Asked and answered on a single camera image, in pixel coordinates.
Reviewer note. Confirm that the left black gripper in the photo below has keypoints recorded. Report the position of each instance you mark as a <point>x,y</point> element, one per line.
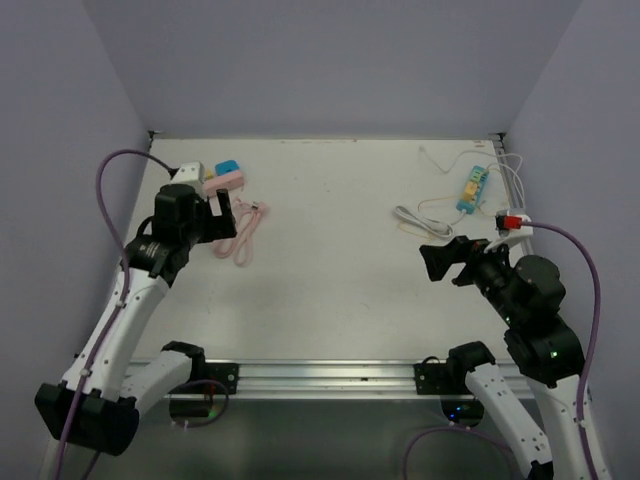
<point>219,226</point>

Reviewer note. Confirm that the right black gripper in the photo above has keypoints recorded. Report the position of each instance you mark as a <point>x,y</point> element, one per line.
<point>439,258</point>

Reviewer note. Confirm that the pink power strip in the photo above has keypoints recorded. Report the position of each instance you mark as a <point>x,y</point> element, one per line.
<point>247,215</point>

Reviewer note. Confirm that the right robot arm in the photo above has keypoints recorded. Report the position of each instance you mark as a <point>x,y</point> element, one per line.
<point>526,295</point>

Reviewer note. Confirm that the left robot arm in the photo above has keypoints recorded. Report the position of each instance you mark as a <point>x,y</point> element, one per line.
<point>96,404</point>

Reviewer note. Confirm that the blue plug adapter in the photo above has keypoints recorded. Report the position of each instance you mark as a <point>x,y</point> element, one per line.
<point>226,167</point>

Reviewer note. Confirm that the teal power strip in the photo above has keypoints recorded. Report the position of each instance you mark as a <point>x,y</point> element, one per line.
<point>479,175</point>

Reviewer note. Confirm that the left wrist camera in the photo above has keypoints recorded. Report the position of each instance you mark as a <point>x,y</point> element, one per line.
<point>191,174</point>

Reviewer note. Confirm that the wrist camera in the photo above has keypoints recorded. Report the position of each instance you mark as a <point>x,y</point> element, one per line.
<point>506,222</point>
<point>191,174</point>

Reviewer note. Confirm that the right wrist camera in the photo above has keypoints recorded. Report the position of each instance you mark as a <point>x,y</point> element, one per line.
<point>506,222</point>

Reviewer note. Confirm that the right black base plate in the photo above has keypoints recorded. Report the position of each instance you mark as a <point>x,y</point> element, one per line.
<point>432,378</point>

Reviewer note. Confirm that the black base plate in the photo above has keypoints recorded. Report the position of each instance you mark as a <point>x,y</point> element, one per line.
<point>226,373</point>
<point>432,378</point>

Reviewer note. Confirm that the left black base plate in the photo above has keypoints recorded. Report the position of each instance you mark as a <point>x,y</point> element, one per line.
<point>226,373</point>

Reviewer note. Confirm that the aluminium rail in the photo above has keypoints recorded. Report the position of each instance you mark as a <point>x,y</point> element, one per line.
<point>327,380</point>

